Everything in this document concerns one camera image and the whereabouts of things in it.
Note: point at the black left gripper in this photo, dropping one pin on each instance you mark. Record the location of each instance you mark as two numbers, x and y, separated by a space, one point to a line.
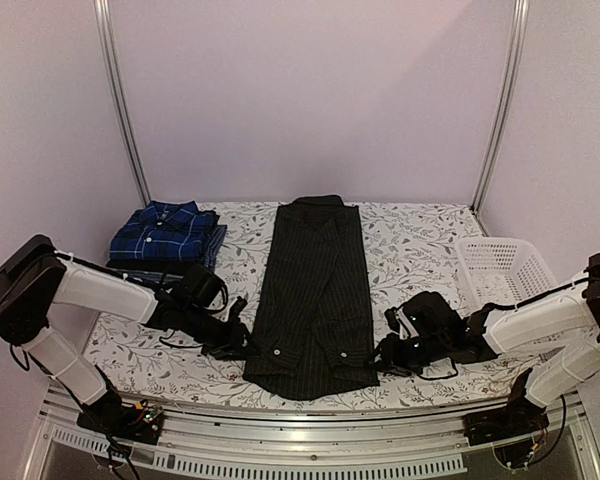
232 343

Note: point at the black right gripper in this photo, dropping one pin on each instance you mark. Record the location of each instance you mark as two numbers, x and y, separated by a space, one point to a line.
391 361

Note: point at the black pinstriped long sleeve shirt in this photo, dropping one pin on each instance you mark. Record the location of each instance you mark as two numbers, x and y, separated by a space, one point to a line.
314 322

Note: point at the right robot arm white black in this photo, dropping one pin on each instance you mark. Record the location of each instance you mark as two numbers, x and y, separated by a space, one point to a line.
495 330

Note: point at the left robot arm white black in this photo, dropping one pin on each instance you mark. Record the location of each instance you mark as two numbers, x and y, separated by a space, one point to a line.
38 276

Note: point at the white plastic laundry basket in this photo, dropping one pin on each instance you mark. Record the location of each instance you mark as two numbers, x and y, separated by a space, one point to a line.
500 270

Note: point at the floral white tablecloth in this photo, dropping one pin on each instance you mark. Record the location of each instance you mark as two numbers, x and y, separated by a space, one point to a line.
409 248

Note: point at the blue plaid folded shirt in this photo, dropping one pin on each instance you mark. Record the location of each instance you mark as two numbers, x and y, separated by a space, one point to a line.
165 231

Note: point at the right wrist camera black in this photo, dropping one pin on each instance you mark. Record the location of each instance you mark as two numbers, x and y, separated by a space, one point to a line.
425 315

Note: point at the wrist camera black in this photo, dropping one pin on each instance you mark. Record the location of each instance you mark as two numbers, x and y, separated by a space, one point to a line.
425 315
201 288

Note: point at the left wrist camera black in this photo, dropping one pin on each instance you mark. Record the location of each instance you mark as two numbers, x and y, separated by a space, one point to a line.
201 288

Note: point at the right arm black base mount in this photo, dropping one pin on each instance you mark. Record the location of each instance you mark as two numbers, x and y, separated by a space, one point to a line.
516 418

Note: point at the aluminium front rail frame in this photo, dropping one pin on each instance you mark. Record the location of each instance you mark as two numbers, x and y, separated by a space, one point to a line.
213 442

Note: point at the right aluminium frame post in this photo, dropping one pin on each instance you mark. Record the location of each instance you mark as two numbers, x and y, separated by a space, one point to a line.
511 70

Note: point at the aluminium frame post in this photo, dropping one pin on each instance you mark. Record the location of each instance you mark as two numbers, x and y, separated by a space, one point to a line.
511 70
113 72

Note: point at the left aluminium frame post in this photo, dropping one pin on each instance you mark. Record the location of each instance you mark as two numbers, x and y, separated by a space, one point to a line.
113 72

